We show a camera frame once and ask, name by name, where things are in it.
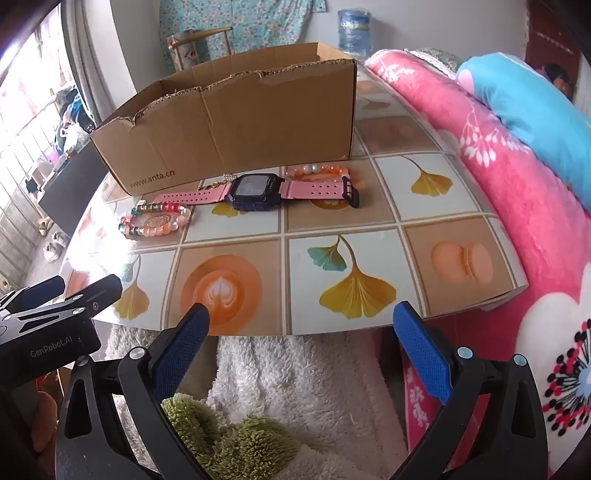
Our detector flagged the green fuzzy cloth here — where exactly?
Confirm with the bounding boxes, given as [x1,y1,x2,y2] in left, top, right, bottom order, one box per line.
[161,393,305,480]

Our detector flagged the blue water jug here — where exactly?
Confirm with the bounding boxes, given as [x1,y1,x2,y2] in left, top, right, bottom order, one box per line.
[337,8,374,57]

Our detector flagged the teal floral hanging cloth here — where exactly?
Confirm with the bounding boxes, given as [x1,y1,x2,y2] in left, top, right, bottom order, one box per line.
[159,0,326,61]

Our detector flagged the multicolour bead bracelet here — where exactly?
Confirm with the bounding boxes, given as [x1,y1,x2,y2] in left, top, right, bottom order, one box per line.
[117,199,192,241]

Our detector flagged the red wall poster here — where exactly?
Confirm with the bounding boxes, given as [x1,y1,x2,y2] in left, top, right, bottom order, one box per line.
[526,0,583,102]

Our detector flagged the black flat panel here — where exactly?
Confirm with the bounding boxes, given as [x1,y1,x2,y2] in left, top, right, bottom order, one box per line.
[39,143,109,222]

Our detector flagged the orange pink bead bracelet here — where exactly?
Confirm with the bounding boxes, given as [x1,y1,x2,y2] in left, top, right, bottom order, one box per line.
[284,164,352,182]

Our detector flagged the grey curtain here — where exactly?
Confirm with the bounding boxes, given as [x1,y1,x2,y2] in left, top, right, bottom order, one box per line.
[60,0,139,130]

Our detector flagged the blue floral pillow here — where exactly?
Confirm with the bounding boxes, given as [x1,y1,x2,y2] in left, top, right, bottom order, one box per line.
[456,52,591,208]

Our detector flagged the pile of clothes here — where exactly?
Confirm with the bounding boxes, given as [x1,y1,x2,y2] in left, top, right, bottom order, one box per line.
[51,85,93,158]

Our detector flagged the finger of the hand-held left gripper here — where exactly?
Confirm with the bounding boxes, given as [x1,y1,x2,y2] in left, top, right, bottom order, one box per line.
[14,274,124,322]
[0,276,65,315]

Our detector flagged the pink floral blanket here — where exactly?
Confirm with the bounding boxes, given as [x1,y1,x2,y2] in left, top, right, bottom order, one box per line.
[365,48,591,480]

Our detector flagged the thin gold necklace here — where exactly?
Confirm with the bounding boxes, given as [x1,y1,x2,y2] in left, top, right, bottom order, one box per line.
[198,173,236,192]

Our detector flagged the white shoes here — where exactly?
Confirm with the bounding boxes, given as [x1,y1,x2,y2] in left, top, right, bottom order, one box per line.
[37,219,71,264]

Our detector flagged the wooden chair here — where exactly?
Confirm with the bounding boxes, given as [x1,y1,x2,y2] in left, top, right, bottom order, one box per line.
[166,27,234,75]

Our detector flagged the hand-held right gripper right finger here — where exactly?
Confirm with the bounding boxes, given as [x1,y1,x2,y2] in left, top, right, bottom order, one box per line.
[390,301,550,480]

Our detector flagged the pink strap digital watch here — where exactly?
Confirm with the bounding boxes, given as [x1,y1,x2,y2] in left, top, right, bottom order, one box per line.
[152,173,363,214]

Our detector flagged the brown cardboard box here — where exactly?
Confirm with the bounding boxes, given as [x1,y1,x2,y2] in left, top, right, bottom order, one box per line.
[89,42,358,197]

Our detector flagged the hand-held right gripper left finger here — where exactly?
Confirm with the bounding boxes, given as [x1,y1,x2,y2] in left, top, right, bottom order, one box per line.
[55,302,213,480]

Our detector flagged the lace-trimmed patterned cushion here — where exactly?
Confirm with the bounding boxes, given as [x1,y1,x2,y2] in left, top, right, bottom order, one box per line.
[406,46,462,75]

